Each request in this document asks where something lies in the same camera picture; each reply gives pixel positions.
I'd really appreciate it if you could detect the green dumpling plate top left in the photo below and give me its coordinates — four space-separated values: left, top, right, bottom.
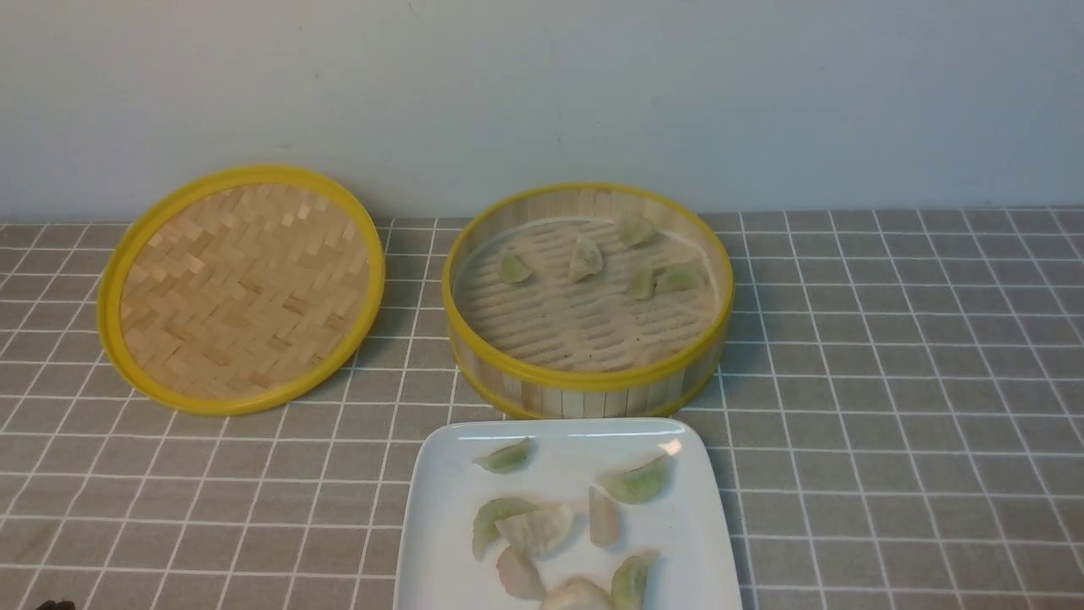
473 437 534 473

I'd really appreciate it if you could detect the green dumpling steamer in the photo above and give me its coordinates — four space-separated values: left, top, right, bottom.
655 263 704 295
498 254 532 285
616 213 655 248
625 267 655 301

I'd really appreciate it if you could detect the bamboo steamer basket yellow rim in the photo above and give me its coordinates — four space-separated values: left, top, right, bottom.
442 184 736 419

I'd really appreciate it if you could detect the green dumpling steamer top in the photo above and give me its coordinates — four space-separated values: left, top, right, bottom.
616 213 655 248

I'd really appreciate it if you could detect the white dumpling plate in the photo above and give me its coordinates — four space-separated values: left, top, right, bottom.
495 503 576 558
539 576 612 610

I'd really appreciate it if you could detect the woven bamboo steamer lid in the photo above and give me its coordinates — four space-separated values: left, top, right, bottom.
96 164 386 418

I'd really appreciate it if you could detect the dark object bottom left corner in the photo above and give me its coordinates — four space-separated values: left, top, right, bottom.
36 600 76 610

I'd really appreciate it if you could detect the green dumpling plate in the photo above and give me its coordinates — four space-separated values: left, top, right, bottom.
473 437 534 473
472 496 539 563
597 454 672 505
611 551 661 610

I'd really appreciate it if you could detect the white square plate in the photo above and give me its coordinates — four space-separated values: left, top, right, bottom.
393 418 743 609

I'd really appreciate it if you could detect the pink dumpling plate right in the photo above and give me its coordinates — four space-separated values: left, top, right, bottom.
588 486 621 548

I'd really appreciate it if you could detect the green dumpling plate top right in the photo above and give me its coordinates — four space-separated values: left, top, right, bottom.
597 454 672 505

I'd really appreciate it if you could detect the green dumpling plate bottom right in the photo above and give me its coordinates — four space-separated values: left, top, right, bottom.
611 551 661 610

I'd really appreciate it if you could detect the pink dumpling plate lower left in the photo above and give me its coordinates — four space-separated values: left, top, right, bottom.
495 546 547 602

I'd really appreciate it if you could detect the white dumpling plate centre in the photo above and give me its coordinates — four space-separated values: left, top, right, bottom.
495 503 576 558

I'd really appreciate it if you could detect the pink dumpling plate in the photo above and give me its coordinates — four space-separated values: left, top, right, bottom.
495 546 547 602
588 486 621 548

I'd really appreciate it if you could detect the white dumpling plate bottom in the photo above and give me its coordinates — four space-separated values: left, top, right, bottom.
539 576 612 610

